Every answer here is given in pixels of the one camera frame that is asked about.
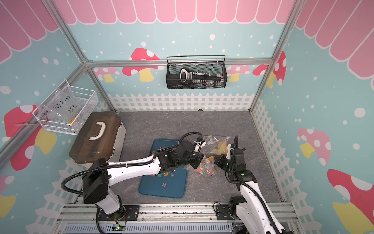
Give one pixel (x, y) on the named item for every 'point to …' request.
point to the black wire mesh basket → (173, 80)
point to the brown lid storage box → (102, 136)
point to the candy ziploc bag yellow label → (207, 166)
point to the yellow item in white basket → (71, 122)
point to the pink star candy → (164, 185)
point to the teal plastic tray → (173, 186)
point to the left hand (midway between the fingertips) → (202, 157)
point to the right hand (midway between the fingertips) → (214, 156)
